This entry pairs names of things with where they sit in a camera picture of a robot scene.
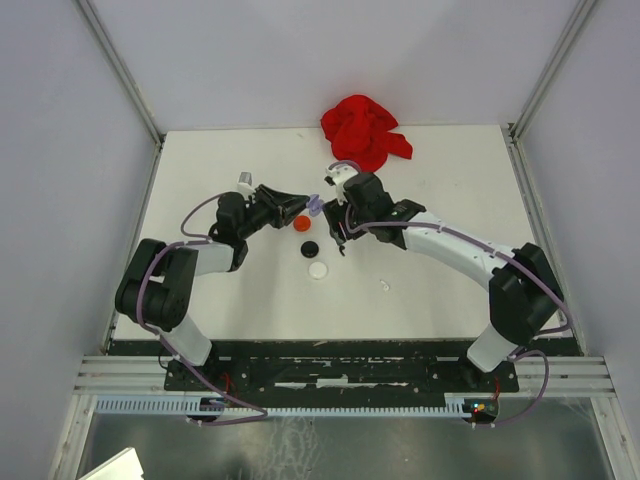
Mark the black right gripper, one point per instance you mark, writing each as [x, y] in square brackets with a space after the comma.
[337, 213]

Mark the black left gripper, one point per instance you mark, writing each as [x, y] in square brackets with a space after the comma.
[284, 207]

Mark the lilac earbud charging case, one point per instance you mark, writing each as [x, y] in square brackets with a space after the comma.
[315, 205]

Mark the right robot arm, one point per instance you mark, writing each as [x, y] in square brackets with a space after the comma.
[523, 291]

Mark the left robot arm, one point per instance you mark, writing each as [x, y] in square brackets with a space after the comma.
[156, 288]

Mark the orange earbud charging case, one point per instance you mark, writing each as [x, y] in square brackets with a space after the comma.
[302, 223]

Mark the black earbud charging case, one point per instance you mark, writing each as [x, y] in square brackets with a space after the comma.
[309, 249]

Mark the white earbud charging case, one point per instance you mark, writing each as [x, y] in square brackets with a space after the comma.
[318, 270]

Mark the red crumpled cloth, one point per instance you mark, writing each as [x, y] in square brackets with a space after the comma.
[362, 131]

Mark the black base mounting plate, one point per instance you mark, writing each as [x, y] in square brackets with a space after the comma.
[392, 373]

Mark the grey metal plate corner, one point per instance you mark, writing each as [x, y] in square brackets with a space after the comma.
[123, 466]

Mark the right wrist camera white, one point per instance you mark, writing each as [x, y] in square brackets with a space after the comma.
[338, 173]

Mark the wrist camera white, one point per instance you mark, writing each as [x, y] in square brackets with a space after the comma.
[245, 184]
[338, 173]

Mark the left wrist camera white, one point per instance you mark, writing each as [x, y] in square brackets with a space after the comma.
[245, 184]

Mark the white slotted cable duct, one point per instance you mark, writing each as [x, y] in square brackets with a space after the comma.
[211, 406]

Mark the left aluminium frame post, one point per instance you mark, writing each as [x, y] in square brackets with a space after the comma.
[97, 27]

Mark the aluminium frame post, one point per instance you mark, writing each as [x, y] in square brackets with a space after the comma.
[574, 28]
[97, 27]

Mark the aluminium front rail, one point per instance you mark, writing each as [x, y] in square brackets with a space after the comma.
[566, 377]

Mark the right aluminium frame post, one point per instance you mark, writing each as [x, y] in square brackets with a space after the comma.
[574, 28]

